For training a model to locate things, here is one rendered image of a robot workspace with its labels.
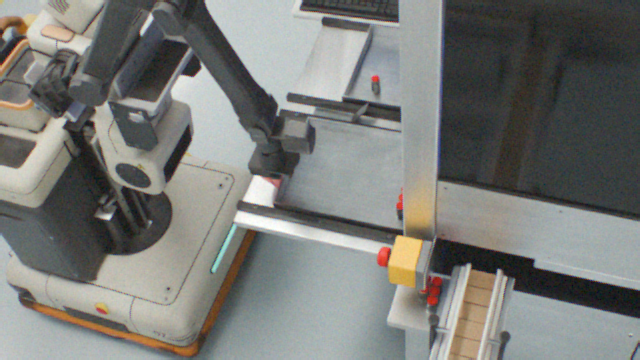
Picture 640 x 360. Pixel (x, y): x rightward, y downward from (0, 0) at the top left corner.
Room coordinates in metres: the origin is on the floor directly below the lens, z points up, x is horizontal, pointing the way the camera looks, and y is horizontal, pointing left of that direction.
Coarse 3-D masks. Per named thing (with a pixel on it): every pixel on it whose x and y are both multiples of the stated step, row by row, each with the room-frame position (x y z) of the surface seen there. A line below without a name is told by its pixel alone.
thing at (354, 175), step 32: (320, 128) 1.30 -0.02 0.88; (352, 128) 1.26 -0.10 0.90; (320, 160) 1.20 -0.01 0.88; (352, 160) 1.18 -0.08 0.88; (384, 160) 1.17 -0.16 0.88; (288, 192) 1.12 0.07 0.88; (320, 192) 1.11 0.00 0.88; (352, 192) 1.09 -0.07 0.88; (384, 192) 1.08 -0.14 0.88; (352, 224) 1.00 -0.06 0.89; (384, 224) 0.99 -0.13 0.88
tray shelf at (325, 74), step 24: (384, 24) 1.63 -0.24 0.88; (312, 48) 1.58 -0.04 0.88; (336, 48) 1.56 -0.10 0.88; (360, 48) 1.55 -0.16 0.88; (312, 72) 1.49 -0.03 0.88; (336, 72) 1.48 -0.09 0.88; (336, 96) 1.39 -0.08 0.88; (360, 120) 1.30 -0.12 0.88; (384, 120) 1.29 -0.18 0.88; (264, 192) 1.13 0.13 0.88; (240, 216) 1.08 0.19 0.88; (264, 216) 1.07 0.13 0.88; (312, 240) 0.99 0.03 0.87; (336, 240) 0.97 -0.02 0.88; (360, 240) 0.96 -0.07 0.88
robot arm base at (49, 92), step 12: (48, 72) 1.26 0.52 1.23; (60, 72) 1.24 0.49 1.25; (36, 84) 1.25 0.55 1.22; (48, 84) 1.24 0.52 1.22; (60, 84) 1.22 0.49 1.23; (36, 96) 1.23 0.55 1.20; (48, 96) 1.23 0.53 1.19; (60, 96) 1.22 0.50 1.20; (48, 108) 1.22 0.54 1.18; (60, 108) 1.23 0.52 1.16
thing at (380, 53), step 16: (368, 32) 1.57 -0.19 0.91; (384, 32) 1.58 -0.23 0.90; (368, 48) 1.54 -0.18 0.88; (384, 48) 1.53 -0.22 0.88; (368, 64) 1.49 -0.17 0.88; (384, 64) 1.48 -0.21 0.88; (352, 80) 1.43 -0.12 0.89; (368, 80) 1.43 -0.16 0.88; (384, 80) 1.42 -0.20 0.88; (400, 80) 1.41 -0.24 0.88; (352, 96) 1.35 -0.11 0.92; (368, 96) 1.38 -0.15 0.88; (384, 96) 1.37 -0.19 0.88; (400, 96) 1.36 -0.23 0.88
